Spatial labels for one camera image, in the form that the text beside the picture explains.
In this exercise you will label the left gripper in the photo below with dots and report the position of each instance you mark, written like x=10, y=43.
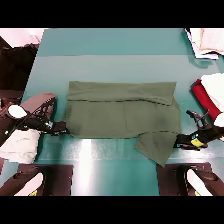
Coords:
x=58, y=127

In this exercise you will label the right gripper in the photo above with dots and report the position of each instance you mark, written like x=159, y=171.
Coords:
x=188, y=140

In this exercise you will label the olive green shirt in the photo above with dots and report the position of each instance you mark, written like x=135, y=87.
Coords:
x=116, y=113

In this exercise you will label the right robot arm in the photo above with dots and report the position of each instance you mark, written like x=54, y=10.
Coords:
x=200, y=178

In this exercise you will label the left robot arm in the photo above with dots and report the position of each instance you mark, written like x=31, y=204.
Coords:
x=16, y=112

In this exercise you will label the pink garment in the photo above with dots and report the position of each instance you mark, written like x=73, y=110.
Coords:
x=36, y=101

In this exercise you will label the white garment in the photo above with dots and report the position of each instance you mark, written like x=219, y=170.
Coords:
x=20, y=35
x=215, y=89
x=19, y=146

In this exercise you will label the red garment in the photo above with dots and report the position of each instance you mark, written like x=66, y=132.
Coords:
x=205, y=98

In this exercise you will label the dark brown garment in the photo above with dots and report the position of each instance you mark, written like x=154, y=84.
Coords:
x=14, y=68

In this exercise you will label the heap of clothes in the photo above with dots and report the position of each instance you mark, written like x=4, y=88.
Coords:
x=206, y=41

